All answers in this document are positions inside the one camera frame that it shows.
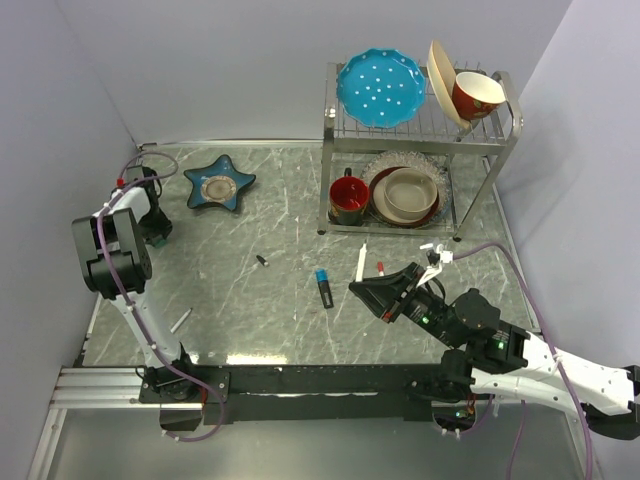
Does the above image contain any red rimmed plate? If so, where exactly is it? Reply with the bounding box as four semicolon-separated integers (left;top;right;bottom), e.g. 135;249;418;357
370;167;439;228

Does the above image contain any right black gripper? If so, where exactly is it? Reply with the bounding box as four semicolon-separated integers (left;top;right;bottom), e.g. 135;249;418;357
346;261;460;348

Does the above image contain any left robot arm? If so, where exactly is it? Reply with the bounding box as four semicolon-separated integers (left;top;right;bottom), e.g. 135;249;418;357
71;166;199;402

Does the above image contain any blue star shaped dish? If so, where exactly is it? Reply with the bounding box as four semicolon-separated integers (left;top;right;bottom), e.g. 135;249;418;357
183;154;256;212

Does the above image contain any white pen near left arm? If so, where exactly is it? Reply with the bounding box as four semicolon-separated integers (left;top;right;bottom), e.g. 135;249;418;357
170;308;193;334

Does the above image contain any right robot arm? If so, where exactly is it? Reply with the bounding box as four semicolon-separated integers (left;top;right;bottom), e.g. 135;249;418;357
349;263;639;441

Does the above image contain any black base bar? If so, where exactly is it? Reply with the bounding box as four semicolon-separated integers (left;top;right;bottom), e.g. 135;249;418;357
135;364;475;432

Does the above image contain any beige bowl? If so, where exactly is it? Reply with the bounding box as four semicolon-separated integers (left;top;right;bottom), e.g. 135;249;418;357
382;168;438;223

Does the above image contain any red and black mug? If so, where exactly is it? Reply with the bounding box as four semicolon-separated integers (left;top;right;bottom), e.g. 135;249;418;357
329;168;370;226

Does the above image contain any blue pen cap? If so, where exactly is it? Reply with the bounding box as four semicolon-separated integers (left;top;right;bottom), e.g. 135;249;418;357
315;269;328;283

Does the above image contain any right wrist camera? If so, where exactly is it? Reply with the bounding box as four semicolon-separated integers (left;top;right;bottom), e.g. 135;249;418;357
417;243;454;286

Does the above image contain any white pen green tip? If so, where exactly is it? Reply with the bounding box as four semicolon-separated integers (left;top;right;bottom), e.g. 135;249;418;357
355;242;367;282

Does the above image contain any blue polka dot plate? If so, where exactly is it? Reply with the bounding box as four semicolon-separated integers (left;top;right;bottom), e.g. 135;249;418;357
336;48;426;129

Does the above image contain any black blue highlighter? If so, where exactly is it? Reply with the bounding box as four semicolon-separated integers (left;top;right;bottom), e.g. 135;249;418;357
318;280;334;309

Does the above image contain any cream plate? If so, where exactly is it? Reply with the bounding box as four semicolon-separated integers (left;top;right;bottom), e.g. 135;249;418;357
427;40;471;131

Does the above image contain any aluminium rail frame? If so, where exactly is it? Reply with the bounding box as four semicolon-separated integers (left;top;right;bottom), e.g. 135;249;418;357
49;364;166;409

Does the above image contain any red bowl white inside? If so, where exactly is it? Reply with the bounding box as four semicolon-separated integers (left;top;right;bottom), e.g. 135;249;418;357
452;71;506;121

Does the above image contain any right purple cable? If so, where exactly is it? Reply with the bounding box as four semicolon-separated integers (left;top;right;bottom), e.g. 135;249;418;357
452;242;596;480

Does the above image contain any metal dish rack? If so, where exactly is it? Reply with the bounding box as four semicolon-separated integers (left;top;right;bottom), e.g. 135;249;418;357
315;63;524;241

